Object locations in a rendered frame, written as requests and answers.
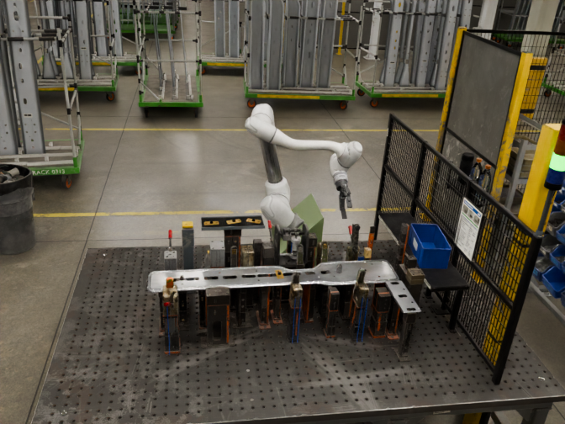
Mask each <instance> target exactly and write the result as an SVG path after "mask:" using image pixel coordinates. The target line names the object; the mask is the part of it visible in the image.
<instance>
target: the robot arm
mask: <svg viewBox="0 0 565 424"><path fill-rule="evenodd" d="M245 128H246V129H247V131H248V132H250V133H251V134H252V135H254V136H255V137H257V138H259V141H260V145H261V152H262V156H263V161H264V164H265V168H266V173H267V181H266V183H265V186H266V194H267V196H266V197H265V198H264V199H263V200H262V201H261V205H260V208H261V212H262V214H263V216H264V217H265V218H266V219H267V220H270V221H271V224H272V225H273V226H275V225H279V228H284V227H288V228H290V229H294V228H296V229H298V228H299V227H300V226H301V225H302V224H303V223H304V220H302V219H301V218H300V217H299V216H298V214H297V213H296V212H295V213H293V212H292V210H291V208H290V205H289V200H290V188H289V186H288V182H287V179H286V178H285V177H283V176H282V173H281V168H280V164H279V160H278V155H277V148H276V145H278V146H283V147H286V148H288V149H293V150H330V151H333V152H334V153H335V154H333V155H332V156H331V157H330V172H331V174H332V176H333V179H334V185H335V186H336V190H337V191H339V192H340V195H339V206H340V211H341V216H342V219H347V216H346V209H345V200H346V204H347V208H352V203H351V196H350V194H351V191H350V189H349V188H348V178H347V174H346V173H347V172H348V170H349V168H350V167H351V166H352V165H353V164H354V163H355V162H356V161H357V160H358V159H359V157H360V156H361V154H362V145H361V144H360V143H359V142H357V141H353V142H350V143H345V142H344V143H341V144H340V143H336V142H334V141H329V140H295V139H292V138H290V137H288V136H286V135H285V134H283V132H281V131H280V130H279V129H277V128H276V127H275V123H274V115H273V110H272V108H271V107H270V106H269V105H268V104H266V103H262V104H258V105H257V106H256V107H255V108H254V109H253V111H252V113H251V117H249V118H248V119H247V120H246V122H245Z"/></svg>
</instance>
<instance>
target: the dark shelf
mask: <svg viewBox="0 0 565 424"><path fill-rule="evenodd" d="M378 218H379V219H380V220H381V221H382V223H383V224H384V226H385V227H386V228H387V230H388V232H389V233H390V234H391V236H392V237H393V239H394V240H395V241H396V242H397V244H398V242H399V241H400V239H399V238H400V232H401V225H402V224H403V223H405V224H408V225H409V233H410V227H411V224H412V223H415V224H418V223H417V222H416V220H415V219H414V218H413V217H412V215H411V214H410V213H409V212H404V213H379V214H378ZM408 242H409V235H408V240H407V245H406V250H405V256H410V255H414V254H413V252H412V250H411V248H410V246H409V243H408ZM416 268H420V267H419V265H418V263H416ZM420 269H421V271H422V272H423V273H424V275H425V280H424V281H425V283H426V285H427V286H428V288H429V289H430V291H431V292H440V291H454V290H469V287H470V285H469V284H468V283H467V281H466V280H465V279H464V278H463V277H462V275H461V274H460V273H459V272H458V271H457V270H456V269H455V268H454V266H453V265H452V264H451V263H450V261H449V262H448V266H447V269H444V268H420Z"/></svg>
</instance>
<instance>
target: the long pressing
mask: <svg viewBox="0 0 565 424"><path fill-rule="evenodd" d="M338 264H341V266H342V270H341V273H337V272H336V266H337V265H338ZM360 268H363V269H364V270H365V269H366V271H365V272H366V274H365V277H364V281H365V282H366V284H383V283H385V282H386V281H398V280H399V276H398V274H396V272H395V271H394V269H393V267H392V266H391V264H390V263H389V262H388V261H387V260H384V259H379V260H361V261H344V262H321V263H320V264H318V265H317V266H316V267H314V268H305V269H287V268H284V267H282V266H278V265H276V266H258V267H239V268H205V269H187V270H168V271H154V272H151V273H150V274H149V276H148V284H147V290H148V291H149V292H151V293H161V292H162V290H163V285H166V278H168V277H173V278H179V279H180V276H181V275H183V277H184V278H198V280H193V281H186V280H180V281H176V282H173V283H174V284H176V285H177V291H193V290H206V288H212V287H228V286H229V288H230V289H239V288H255V287H271V286H287V285H290V282H291V281H292V276H283V277H284V278H277V276H276V277H258V276H257V275H259V274H276V273H275V270H282V273H293V272H296V271H297V272H299V273H300V274H301V275H299V281H300V283H301V285H303V284H323V285H328V286H337V285H353V284H355V283H356V276H357V273H358V270H359V269H360ZM325 271H329V272H330V273H327V274H322V273H321V272H325ZM308 272H315V274H310V275H307V274H306V273H308ZM243 275H255V277H254V278H242V276H243ZM224 276H236V278H227V279H224ZM378 276H380V277H378ZM207 277H218V279H210V280H205V279H204V278H207ZM319 277H320V278H319ZM258 280H260V281H258Z"/></svg>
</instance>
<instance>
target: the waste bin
mask: <svg viewBox="0 0 565 424"><path fill-rule="evenodd" d="M34 200H35V197H34V183H33V173H32V171H31V170H30V169H29V168H27V167H24V166H20V165H15V164H6V163H0V254H2V255H13V254H19V253H22V252H26V251H28V250H29V249H30V248H32V247H33V246H34V245H35V243H36V234H35V226H34V213H33V202H32V201H34Z"/></svg>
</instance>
